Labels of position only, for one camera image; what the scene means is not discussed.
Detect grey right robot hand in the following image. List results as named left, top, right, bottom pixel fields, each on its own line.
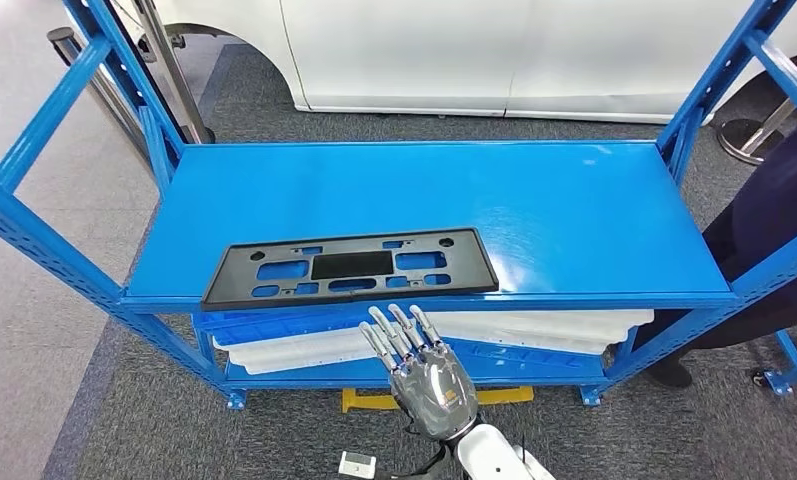
left=359, top=303, right=482, bottom=442

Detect black plastic plate frame part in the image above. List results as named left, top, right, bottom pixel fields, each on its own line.
left=201, top=227, right=500, bottom=313

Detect blue metal shelf rack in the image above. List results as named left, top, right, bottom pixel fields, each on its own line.
left=0, top=0, right=797, bottom=412
left=752, top=317, right=797, bottom=399

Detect blue plastic tray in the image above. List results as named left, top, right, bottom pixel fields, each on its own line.
left=194, top=309, right=373, bottom=347
left=437, top=337, right=608, bottom=376

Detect white car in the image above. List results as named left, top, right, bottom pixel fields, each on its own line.
left=113, top=0, right=797, bottom=127

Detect person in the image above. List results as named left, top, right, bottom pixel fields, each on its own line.
left=636, top=122, right=797, bottom=390

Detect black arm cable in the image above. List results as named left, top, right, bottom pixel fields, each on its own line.
left=371, top=442, right=469, bottom=480

